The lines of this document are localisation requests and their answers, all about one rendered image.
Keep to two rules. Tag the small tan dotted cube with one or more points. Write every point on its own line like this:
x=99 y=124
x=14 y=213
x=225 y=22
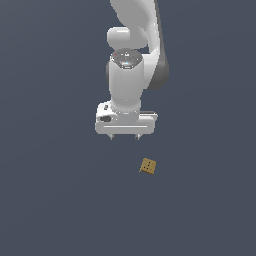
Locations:
x=148 y=166

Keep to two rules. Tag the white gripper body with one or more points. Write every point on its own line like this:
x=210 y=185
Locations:
x=125 y=124

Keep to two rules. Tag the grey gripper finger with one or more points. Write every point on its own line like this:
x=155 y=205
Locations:
x=112 y=137
x=137 y=136

